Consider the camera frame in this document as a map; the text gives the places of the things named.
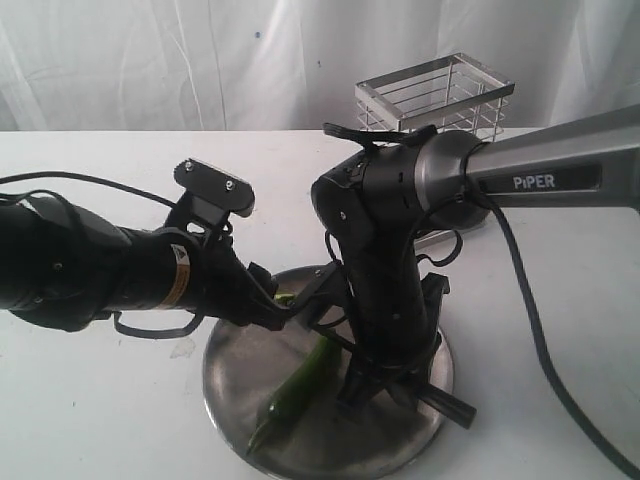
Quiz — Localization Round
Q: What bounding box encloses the dark right arm cable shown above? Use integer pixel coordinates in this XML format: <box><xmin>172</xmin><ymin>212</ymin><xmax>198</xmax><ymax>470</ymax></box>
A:
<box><xmin>474</xmin><ymin>189</ymin><xmax>640</xmax><ymax>476</ymax></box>

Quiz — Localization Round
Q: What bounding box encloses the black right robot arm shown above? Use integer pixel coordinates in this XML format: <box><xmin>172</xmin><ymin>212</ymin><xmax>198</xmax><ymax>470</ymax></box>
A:
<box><xmin>311</xmin><ymin>106</ymin><xmax>639</xmax><ymax>411</ymax></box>

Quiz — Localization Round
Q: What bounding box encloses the round steel plate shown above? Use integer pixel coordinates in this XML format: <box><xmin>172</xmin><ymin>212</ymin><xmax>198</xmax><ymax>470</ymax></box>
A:
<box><xmin>201</xmin><ymin>266</ymin><xmax>456</xmax><ymax>480</ymax></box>

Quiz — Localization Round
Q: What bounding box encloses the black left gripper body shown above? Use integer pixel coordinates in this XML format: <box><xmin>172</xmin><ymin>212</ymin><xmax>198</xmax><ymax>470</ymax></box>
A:
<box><xmin>185</xmin><ymin>234</ymin><xmax>253</xmax><ymax>326</ymax></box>

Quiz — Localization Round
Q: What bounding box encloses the chrome wire utensil holder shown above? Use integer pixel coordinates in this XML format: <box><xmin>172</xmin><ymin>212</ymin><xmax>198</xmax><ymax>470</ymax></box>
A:
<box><xmin>354</xmin><ymin>52</ymin><xmax>515</xmax><ymax>251</ymax></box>

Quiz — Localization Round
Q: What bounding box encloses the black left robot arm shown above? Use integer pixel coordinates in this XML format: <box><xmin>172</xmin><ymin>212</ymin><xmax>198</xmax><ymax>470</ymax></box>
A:
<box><xmin>1</xmin><ymin>190</ymin><xmax>295</xmax><ymax>339</ymax></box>

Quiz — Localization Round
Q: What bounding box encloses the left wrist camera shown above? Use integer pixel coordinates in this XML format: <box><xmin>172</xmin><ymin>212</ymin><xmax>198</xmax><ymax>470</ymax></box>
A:
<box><xmin>164</xmin><ymin>158</ymin><xmax>255</xmax><ymax>231</ymax></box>

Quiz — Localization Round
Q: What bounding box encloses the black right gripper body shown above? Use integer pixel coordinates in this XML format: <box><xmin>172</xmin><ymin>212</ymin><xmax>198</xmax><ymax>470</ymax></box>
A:
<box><xmin>346</xmin><ymin>259</ymin><xmax>450</xmax><ymax>367</ymax></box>

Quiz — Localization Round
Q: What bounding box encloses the black knife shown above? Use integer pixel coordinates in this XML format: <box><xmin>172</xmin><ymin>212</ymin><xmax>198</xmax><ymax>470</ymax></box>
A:
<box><xmin>417</xmin><ymin>384</ymin><xmax>477</xmax><ymax>430</ymax></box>

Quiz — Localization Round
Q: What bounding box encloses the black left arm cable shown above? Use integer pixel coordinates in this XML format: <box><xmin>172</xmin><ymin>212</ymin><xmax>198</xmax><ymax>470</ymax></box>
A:
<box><xmin>0</xmin><ymin>172</ymin><xmax>206</xmax><ymax>341</ymax></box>

